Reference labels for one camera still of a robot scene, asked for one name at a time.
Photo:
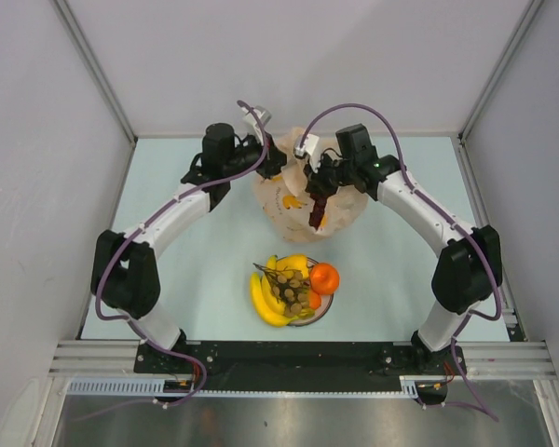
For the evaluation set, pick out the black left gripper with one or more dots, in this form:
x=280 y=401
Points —
x=275 y=160

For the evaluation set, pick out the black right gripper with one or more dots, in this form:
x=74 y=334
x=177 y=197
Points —
x=315 y=181

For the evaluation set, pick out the translucent orange plastic bag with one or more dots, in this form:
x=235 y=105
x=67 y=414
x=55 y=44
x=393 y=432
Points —
x=286 y=203

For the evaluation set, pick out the red fake grape bunch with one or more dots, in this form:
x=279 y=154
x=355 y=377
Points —
x=317 y=216

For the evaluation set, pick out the yellow fake bell pepper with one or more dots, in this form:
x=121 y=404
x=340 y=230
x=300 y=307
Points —
x=293 y=266

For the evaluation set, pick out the orange fake tangerine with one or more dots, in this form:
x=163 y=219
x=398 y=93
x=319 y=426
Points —
x=324 y=279

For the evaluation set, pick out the brown fake longan bunch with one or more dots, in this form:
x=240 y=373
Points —
x=286 y=292

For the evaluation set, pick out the green orange fake mango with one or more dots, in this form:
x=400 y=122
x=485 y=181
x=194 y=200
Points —
x=314 y=300

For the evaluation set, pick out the yellow fake banana bunch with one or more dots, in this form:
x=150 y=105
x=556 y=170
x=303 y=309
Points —
x=262 y=309

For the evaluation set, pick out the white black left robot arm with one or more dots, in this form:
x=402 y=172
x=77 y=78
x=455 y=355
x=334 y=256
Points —
x=124 y=273

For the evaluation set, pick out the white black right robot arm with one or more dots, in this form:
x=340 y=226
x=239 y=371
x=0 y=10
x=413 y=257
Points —
x=469 y=268

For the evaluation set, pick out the round printed plate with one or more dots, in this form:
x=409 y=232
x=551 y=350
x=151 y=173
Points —
x=326 y=300

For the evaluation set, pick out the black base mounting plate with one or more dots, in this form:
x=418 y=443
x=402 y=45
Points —
x=387 y=358

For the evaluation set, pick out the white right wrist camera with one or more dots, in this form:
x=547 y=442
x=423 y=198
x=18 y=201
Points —
x=308 y=148

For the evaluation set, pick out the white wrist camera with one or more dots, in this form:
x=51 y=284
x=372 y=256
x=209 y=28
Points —
x=256 y=116
x=308 y=148

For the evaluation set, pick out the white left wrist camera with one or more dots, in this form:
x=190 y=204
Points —
x=256 y=116

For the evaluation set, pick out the aluminium frame post left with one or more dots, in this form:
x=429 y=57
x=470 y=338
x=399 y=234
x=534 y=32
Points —
x=73 y=28

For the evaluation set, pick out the aluminium frame post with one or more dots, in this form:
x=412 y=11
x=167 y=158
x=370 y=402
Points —
x=512 y=46
x=73 y=28

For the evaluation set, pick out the aluminium front rail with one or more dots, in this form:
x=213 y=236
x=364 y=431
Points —
x=480 y=360

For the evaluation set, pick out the white slotted cable duct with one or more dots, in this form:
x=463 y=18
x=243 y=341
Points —
x=129 y=387

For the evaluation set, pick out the aluminium frame post right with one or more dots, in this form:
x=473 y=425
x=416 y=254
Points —
x=512 y=46

